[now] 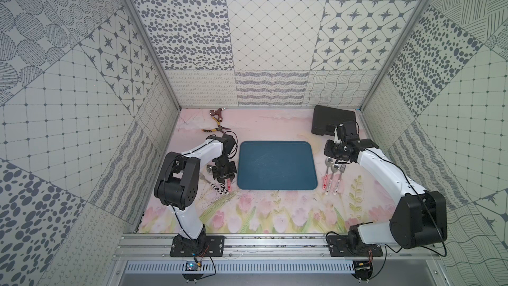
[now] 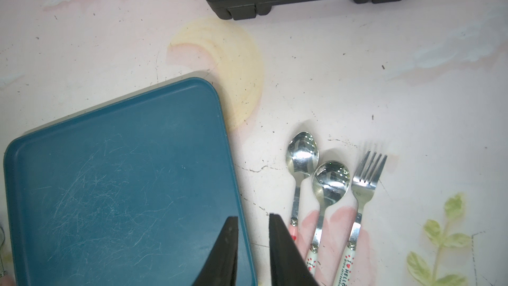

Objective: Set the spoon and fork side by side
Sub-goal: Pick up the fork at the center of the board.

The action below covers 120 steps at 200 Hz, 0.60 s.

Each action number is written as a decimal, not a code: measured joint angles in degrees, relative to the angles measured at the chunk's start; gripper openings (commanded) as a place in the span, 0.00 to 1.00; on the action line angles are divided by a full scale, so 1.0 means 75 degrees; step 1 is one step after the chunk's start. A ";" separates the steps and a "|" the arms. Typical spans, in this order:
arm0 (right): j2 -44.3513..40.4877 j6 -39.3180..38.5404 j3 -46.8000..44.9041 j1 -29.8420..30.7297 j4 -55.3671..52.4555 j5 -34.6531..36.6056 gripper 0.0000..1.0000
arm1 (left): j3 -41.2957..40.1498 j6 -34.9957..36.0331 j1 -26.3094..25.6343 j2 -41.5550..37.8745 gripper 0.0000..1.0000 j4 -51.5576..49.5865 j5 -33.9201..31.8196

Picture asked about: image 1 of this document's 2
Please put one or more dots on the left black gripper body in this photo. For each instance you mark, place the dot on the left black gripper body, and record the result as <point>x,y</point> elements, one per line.
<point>225,171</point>

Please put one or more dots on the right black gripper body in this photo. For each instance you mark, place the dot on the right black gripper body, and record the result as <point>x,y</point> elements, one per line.
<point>335,150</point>

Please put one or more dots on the cow pattern handle spoon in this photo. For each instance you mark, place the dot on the cow pattern handle spoon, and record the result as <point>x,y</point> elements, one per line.
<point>211,171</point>

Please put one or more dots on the white hello kitty fork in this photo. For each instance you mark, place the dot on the white hello kitty fork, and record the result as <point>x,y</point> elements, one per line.
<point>339,179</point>

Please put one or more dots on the white hello kitty spoon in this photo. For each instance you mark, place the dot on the white hello kitty spoon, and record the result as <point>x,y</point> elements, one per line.
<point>335,168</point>

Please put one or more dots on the pink strawberry handle spoon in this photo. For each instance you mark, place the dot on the pink strawberry handle spoon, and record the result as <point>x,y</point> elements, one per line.
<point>328,163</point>

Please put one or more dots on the cow pattern handle fork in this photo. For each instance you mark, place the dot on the cow pattern handle fork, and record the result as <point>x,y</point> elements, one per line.
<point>216,185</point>

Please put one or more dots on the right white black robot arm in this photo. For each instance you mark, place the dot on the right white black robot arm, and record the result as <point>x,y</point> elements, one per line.
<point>420,216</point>

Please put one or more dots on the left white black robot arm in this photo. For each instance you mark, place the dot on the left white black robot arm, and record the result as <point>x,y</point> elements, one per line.
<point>177,184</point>

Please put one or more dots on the teal plastic tray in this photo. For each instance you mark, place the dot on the teal plastic tray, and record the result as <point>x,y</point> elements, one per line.
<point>276,166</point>

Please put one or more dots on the black plastic case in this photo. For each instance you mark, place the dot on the black plastic case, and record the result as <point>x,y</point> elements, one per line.
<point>326,119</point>

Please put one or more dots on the floral pink table mat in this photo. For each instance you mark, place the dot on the floral pink table mat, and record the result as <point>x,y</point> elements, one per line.
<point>360,199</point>

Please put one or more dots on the left green circuit board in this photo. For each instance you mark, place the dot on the left green circuit board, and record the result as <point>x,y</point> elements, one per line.
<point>192,271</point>

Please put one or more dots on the right black controller board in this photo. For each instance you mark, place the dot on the right black controller board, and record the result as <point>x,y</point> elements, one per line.
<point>362,270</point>

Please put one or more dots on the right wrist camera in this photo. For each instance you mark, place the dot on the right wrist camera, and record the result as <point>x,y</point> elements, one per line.
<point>347,131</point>

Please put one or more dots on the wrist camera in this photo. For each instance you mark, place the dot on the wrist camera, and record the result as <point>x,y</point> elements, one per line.
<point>229,144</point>
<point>347,131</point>

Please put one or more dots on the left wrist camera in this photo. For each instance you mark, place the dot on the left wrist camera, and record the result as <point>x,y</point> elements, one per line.
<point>229,144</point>

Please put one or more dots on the yellow black handled pliers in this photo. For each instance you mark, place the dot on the yellow black handled pliers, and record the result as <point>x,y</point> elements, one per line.
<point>218,128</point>

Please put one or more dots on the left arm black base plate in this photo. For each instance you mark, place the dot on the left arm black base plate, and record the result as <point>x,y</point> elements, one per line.
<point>210,245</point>

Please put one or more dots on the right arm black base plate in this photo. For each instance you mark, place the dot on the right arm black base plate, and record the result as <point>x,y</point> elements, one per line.
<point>344,246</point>

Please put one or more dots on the aluminium mounting rail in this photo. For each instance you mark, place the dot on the aluminium mounting rail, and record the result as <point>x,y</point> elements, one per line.
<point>236,247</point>

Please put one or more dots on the white slotted cable duct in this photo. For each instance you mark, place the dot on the white slotted cable duct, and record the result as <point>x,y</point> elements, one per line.
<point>244,267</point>

